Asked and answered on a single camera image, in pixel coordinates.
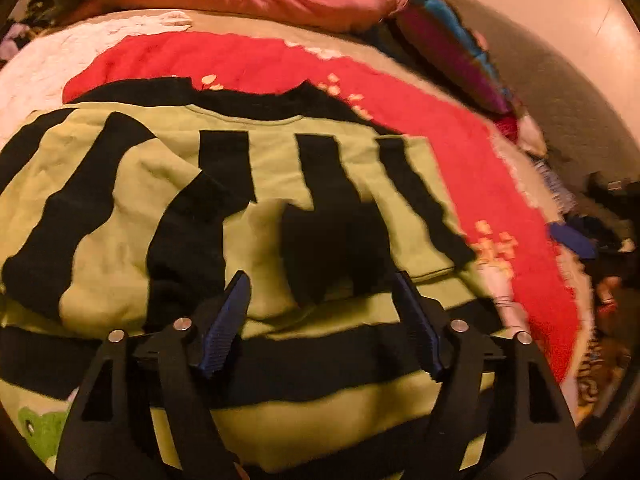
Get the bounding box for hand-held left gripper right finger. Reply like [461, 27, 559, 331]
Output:
[392, 270, 586, 480]

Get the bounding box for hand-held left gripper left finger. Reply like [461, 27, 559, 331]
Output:
[54, 270, 251, 480]

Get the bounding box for green black striped sweater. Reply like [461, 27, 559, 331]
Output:
[0, 77, 506, 480]

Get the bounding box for pile of clothes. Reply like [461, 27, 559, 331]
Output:
[0, 0, 56, 61]

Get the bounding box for blue cloth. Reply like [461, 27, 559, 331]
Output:
[549, 222, 597, 259]

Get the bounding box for red printed blanket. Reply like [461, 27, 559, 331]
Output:
[62, 30, 593, 401]

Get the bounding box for magenta blue striped pillow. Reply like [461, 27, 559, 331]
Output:
[397, 0, 521, 116]

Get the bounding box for beige bed sheet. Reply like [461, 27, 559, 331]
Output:
[190, 9, 401, 61]

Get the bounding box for white fluffy blanket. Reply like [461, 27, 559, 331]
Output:
[0, 12, 193, 146]

